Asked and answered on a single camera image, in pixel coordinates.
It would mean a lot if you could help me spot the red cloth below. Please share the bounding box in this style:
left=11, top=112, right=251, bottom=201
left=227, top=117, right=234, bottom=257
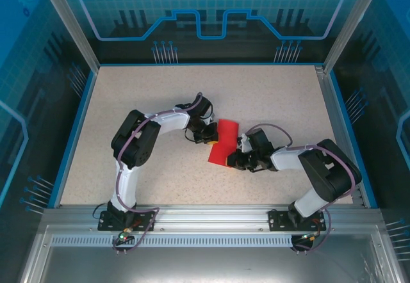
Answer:
left=206, top=118, right=240, bottom=168

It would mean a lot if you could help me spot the metal shelf panel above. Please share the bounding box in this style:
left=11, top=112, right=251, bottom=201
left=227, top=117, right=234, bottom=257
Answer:
left=17, top=225, right=403, bottom=283

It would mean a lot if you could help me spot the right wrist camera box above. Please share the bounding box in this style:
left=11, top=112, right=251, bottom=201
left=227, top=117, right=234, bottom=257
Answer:
left=237, top=134, right=254, bottom=152

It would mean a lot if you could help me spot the aluminium mounting rail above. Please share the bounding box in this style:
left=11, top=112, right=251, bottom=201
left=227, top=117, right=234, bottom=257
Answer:
left=41, top=204, right=384, bottom=232

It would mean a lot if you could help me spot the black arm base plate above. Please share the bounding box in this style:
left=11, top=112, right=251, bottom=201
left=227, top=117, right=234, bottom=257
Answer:
left=268, top=209, right=328, bottom=232
left=97, top=210, right=157, bottom=232

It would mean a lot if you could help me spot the slotted aluminium cable duct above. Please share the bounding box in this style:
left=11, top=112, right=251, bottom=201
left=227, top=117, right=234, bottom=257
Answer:
left=51, top=235, right=297, bottom=248

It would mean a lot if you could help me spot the aluminium side rail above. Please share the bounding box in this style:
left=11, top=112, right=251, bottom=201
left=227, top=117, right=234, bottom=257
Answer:
left=315, top=66, right=366, bottom=207

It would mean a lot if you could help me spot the cable connector with green light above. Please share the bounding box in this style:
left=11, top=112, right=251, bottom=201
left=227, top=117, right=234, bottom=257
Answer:
left=299, top=231, right=321, bottom=244
left=115, top=227, right=135, bottom=245

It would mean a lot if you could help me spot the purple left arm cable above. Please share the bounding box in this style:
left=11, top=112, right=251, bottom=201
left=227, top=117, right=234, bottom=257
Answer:
left=111, top=92, right=204, bottom=255

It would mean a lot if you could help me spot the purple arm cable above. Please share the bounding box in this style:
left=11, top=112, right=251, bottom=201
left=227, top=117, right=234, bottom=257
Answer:
left=111, top=92, right=204, bottom=255
left=245, top=123, right=358, bottom=255

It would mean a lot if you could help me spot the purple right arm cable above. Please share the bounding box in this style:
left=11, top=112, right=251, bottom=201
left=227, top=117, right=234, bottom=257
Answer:
left=245, top=123, right=358, bottom=255

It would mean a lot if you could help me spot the thin black wire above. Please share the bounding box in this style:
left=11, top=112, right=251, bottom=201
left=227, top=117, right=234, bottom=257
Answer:
left=92, top=203, right=108, bottom=222

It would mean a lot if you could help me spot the aluminium frame post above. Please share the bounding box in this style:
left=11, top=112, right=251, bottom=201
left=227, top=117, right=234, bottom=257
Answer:
left=323, top=0, right=387, bottom=74
left=35, top=0, right=101, bottom=72

